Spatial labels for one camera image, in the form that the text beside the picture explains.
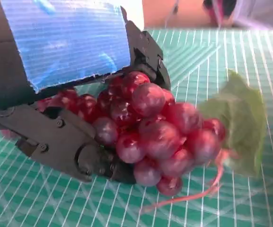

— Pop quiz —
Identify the pink chair leg with caster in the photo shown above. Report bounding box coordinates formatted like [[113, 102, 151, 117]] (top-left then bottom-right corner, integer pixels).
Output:
[[203, 0, 224, 25]]

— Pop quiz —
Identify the red toy grape bunch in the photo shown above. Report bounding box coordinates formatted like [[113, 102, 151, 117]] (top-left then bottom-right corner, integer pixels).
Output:
[[1, 68, 268, 210]]

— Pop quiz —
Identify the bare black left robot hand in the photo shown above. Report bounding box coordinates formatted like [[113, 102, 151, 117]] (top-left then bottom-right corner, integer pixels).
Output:
[[0, 0, 172, 185]]

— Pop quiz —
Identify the white chair leg with caster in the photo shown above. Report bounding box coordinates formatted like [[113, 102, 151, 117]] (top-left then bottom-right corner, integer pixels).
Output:
[[164, 0, 181, 24]]

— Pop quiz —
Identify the green cutting mat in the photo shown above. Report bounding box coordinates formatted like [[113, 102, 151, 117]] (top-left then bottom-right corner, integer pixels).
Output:
[[0, 29, 273, 227]]

